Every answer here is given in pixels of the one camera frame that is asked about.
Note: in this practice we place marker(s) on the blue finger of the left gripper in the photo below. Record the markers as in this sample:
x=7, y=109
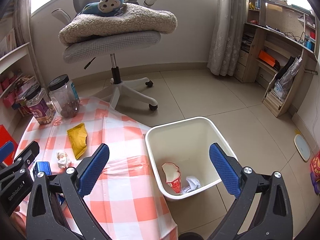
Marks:
x=6, y=150
x=26, y=157

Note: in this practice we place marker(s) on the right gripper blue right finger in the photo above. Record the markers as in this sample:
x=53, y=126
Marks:
x=273, y=216

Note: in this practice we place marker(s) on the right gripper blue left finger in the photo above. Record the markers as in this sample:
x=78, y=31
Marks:
x=45, y=218

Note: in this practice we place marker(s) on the blue tissue box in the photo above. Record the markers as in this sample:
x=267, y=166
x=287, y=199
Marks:
x=44, y=166

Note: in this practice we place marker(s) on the white tissue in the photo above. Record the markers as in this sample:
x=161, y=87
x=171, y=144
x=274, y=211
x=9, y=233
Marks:
x=63, y=160

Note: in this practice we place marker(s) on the red white snack wrapper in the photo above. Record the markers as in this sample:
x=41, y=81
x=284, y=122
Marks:
x=172, y=176

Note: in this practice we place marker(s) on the white plastic trash bin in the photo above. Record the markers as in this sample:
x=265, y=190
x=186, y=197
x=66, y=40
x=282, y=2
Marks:
x=186, y=144

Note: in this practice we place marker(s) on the red gift box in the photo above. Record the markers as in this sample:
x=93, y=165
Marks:
x=5, y=137

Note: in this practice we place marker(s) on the jar with purple label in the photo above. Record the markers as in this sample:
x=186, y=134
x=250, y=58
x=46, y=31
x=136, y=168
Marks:
x=40, y=105

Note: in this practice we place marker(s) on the yellow snack bag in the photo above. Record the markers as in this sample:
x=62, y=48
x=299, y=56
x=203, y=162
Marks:
x=78, y=139

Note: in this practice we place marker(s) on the red patterned bag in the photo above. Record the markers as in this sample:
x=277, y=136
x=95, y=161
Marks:
x=315, y=173

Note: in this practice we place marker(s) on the red white checkered tablecloth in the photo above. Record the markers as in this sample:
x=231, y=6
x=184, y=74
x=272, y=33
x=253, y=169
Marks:
x=125, y=200

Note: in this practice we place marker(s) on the white bathroom scale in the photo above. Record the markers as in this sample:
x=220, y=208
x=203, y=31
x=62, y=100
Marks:
x=302, y=147

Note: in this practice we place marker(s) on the crumpled tissue near box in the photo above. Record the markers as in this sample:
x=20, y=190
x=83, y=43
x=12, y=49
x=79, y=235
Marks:
x=193, y=184

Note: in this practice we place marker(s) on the clear jar with dark nuts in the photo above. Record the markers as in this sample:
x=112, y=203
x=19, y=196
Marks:
x=64, y=96

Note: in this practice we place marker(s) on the left beige curtain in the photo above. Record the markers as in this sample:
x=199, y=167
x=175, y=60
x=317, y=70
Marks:
x=22, y=26

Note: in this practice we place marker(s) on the beige curtain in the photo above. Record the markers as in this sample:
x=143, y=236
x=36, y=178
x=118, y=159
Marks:
x=227, y=37
x=22, y=26

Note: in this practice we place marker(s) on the wooden desk shelf unit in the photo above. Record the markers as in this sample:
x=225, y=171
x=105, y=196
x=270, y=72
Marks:
x=275, y=35

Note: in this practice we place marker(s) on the grey office chair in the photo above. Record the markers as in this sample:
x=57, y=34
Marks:
x=99, y=46

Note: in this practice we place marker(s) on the blue monkey plush toy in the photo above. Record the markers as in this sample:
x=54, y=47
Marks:
x=103, y=8

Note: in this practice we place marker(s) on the beige fleece blanket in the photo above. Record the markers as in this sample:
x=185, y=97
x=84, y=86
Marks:
x=131, y=18

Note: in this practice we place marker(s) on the right beige curtain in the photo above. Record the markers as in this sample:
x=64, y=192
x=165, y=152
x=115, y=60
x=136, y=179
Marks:
x=227, y=37

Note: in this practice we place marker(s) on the white wall bookshelf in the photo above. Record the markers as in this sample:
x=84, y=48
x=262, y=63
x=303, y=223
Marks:
x=17, y=60

